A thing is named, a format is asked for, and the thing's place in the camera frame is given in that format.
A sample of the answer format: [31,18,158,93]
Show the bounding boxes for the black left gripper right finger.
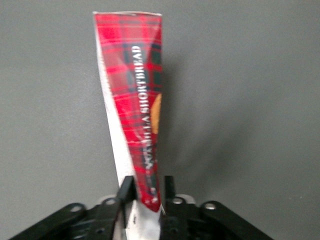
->
[163,175,181,202]

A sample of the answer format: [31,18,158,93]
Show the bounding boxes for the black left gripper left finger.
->
[116,175,136,229]

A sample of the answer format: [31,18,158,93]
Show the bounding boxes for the red tartan cookie box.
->
[92,11,166,240]

